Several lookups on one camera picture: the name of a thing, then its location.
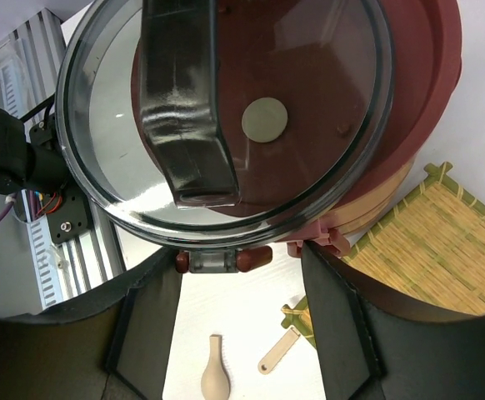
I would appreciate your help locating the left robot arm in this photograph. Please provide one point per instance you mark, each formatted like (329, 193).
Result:
(24, 165)

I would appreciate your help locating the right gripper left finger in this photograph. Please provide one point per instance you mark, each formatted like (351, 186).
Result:
(112, 342)

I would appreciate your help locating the bamboo woven tray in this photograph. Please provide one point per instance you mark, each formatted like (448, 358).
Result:
(430, 245)

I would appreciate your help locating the beige spoon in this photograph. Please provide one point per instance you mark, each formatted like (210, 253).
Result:
(215, 384)

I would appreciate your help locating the red steel bowl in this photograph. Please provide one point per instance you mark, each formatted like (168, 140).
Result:
(418, 105)

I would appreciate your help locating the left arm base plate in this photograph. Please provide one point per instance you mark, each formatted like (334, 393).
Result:
(68, 212)

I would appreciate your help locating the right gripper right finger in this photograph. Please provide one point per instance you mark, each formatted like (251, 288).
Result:
(374, 342)

